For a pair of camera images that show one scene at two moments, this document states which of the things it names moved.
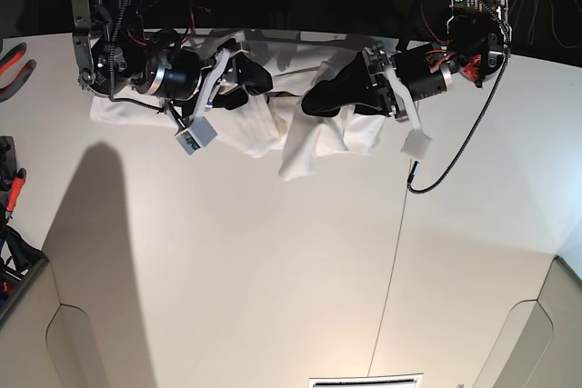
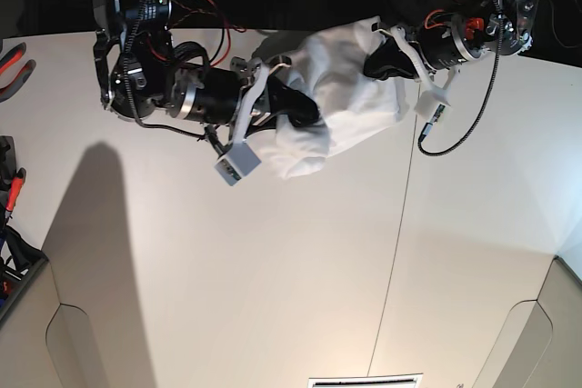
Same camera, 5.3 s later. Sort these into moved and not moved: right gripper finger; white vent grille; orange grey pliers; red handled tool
Moved: right gripper finger
Not moved: orange grey pliers; white vent grille; red handled tool
